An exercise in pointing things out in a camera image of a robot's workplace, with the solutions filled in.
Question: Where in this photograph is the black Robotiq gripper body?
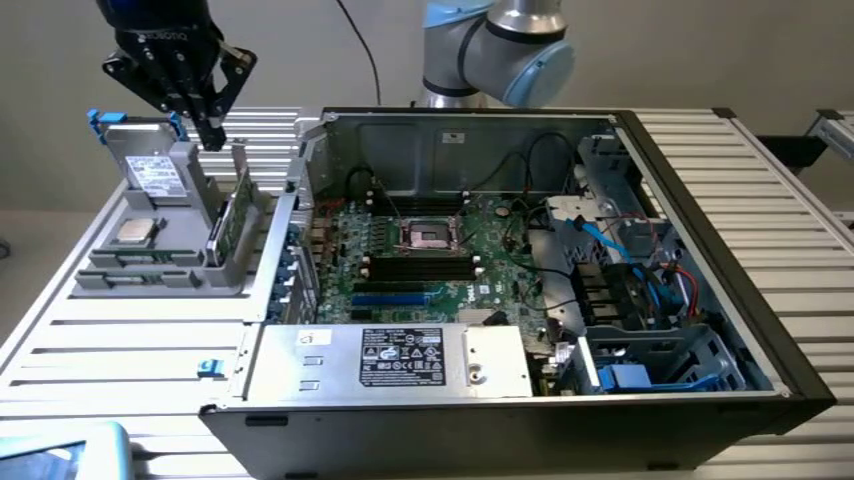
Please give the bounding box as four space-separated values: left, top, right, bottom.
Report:
111 18 227 104

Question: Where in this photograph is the green RAM stick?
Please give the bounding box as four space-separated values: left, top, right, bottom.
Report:
113 250 177 265

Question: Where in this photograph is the grey parts rack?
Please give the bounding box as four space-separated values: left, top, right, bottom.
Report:
68 141 279 300

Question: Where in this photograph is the silver CPU chip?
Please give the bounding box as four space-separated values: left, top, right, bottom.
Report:
117 217 165 247

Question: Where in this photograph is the green graphics card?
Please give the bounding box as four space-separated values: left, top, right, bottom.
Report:
204 138 260 267

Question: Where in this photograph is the CPU socket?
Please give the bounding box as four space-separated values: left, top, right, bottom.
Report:
394 215 466 251

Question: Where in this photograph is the black expansion slot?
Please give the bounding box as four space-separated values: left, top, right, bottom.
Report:
351 280 428 294

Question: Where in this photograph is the blue expansion slot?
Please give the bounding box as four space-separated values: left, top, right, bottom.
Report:
351 293 430 308

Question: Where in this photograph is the green Dell motherboard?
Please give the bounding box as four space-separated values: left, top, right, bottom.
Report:
312 192 582 326

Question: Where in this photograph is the silver drive cage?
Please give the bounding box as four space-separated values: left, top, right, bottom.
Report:
544 133 672 264

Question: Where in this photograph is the silver power supply unit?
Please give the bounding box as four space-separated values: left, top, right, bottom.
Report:
240 322 535 402

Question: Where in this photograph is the black case fan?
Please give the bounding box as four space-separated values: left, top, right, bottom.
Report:
602 261 660 332

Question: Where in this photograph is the open black PC case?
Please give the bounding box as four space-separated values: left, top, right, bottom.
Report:
197 105 838 475

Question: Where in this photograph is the blue disk carrier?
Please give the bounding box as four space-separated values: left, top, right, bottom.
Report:
595 364 656 392

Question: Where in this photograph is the grey disk bay cage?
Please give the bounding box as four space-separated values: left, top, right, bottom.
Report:
572 319 750 397

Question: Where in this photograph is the silver hard disk blue bracket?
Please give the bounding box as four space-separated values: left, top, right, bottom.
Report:
85 109 193 200

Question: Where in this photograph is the black cable on wall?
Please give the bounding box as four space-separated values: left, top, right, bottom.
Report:
335 0 384 105

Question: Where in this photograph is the black looped wire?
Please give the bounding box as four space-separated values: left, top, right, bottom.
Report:
483 131 576 196

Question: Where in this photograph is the blue SATA wire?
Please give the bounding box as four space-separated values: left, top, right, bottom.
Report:
564 213 676 329

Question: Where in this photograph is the red wire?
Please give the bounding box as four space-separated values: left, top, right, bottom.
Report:
670 266 703 315

